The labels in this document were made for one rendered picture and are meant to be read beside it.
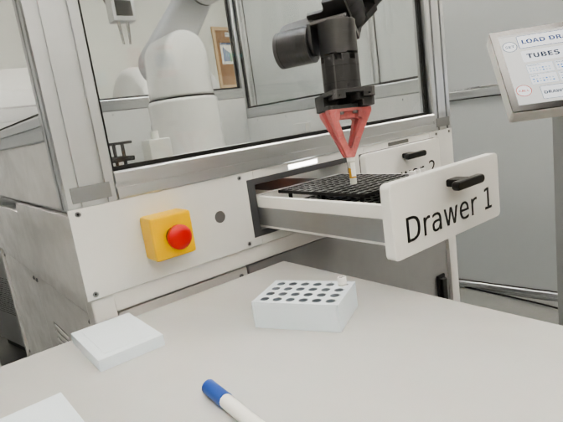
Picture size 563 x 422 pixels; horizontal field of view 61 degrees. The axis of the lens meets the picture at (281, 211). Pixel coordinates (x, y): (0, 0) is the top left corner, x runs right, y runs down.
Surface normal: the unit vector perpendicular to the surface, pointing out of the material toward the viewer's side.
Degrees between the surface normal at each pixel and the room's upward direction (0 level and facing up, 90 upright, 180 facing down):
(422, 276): 90
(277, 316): 90
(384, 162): 90
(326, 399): 0
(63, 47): 90
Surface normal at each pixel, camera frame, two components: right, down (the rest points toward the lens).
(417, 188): 0.62, 0.07
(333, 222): -0.77, 0.22
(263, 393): -0.14, -0.97
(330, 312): -0.40, 0.23
